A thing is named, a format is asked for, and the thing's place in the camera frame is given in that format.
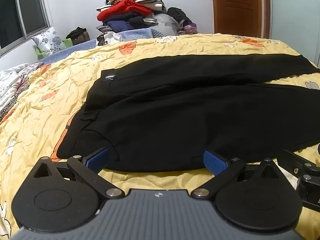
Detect white and brown garment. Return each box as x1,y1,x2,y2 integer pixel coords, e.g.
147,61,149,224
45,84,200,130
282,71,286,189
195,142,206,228
97,32,123,46

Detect white blue floral pillow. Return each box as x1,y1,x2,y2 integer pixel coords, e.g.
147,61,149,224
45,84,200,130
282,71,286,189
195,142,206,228
31,26,66,55

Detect black backpack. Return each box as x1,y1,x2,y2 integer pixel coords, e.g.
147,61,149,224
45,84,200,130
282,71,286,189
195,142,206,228
167,7,193,28

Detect yellow floral quilt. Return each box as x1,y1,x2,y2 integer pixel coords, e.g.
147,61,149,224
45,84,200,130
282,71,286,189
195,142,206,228
0,33,320,240

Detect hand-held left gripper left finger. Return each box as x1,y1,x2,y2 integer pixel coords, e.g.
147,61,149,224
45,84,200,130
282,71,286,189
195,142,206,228
31,148,123,200

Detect black pants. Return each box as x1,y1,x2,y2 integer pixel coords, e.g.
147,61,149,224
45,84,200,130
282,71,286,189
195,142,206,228
56,54,320,173

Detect pile of clothes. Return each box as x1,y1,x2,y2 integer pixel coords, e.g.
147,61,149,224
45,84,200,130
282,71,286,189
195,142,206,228
96,0,165,33

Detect purple cloth bundle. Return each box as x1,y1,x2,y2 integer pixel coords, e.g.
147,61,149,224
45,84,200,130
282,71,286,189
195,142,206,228
179,22,197,35

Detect blue bed sheet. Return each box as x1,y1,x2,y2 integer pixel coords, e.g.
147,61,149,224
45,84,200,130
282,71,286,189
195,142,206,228
37,29,165,67

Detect white patterned blanket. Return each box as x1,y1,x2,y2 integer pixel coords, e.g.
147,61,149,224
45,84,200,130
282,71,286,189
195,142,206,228
0,62,45,120

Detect clear plastic bag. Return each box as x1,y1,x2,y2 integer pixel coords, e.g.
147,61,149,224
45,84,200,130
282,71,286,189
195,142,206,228
154,14,184,34

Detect brown wooden door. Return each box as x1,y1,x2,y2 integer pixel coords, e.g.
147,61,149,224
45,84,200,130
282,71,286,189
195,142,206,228
211,0,270,38

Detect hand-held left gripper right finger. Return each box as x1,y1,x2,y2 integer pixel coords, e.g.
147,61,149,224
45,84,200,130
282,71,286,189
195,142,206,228
191,150,298,200

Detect dark brown bag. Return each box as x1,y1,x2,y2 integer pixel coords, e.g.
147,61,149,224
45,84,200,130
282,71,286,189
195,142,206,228
66,27,90,46

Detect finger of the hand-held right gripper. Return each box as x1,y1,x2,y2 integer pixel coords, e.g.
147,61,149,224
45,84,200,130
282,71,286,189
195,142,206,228
276,149,320,178

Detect grey framed window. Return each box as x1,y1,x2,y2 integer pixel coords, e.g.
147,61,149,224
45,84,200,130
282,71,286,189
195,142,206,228
0,0,50,57

